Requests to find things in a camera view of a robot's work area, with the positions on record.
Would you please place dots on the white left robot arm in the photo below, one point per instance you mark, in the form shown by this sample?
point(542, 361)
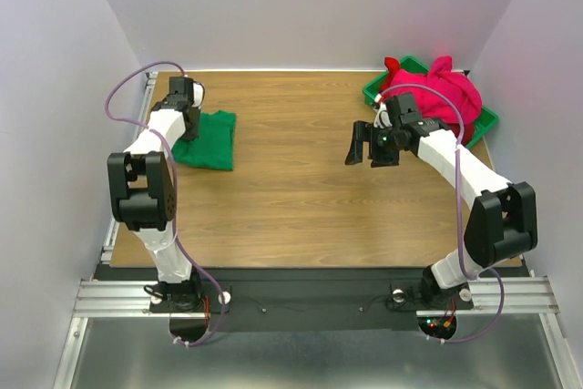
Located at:
point(144, 198)

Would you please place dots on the green t shirt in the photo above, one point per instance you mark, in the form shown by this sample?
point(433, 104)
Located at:
point(213, 148)

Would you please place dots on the green plastic bin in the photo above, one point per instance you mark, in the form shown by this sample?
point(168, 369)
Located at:
point(486, 120)

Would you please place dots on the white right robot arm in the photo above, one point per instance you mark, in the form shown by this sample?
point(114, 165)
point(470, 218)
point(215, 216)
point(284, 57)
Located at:
point(502, 222)

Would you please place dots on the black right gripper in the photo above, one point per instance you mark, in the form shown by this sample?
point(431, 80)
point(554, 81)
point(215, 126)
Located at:
point(373, 146)

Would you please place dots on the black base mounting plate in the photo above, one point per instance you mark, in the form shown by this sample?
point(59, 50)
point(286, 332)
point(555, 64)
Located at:
point(308, 300)

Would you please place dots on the pink t shirt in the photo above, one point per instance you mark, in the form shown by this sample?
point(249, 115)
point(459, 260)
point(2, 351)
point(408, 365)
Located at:
point(441, 77)

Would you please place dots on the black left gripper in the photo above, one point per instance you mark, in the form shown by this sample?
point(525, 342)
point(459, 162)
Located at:
point(193, 133)

